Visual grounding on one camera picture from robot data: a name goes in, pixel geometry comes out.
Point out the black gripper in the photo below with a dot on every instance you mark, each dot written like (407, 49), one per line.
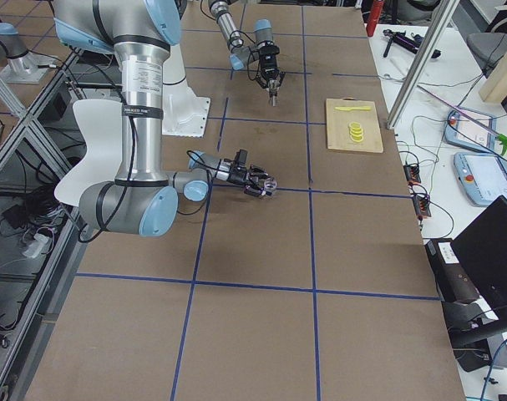
(238, 176)
(269, 67)

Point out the steel jigger measuring cup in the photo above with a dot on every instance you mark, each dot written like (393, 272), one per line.
(273, 92)

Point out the clear glass cup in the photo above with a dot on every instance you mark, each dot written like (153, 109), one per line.
(269, 186)

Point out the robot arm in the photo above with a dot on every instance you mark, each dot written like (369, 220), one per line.
(120, 185)
(241, 56)

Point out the yellow plastic knife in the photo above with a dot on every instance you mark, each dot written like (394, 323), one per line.
(353, 108)

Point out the bamboo cutting board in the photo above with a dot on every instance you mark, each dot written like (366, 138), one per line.
(338, 137)

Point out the black purple tool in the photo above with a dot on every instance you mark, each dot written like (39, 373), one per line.
(401, 39)

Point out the white chair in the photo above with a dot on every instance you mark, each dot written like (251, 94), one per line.
(100, 123)

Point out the upper teach pendant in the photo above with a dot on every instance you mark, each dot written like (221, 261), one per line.
(460, 131)

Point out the teach pendant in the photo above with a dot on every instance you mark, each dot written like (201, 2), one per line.
(460, 131)
(483, 177)

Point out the black box with label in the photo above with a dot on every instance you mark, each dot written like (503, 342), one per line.
(454, 284)

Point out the lower teach pendant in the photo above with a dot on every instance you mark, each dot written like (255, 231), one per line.
(483, 177)

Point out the wooden plank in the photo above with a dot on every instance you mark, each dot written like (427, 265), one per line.
(494, 89)

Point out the black monitor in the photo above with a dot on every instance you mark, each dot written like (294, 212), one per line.
(481, 249)

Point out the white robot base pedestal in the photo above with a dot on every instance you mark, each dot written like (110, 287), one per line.
(185, 113)

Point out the aluminium frame post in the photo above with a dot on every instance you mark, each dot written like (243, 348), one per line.
(434, 32)

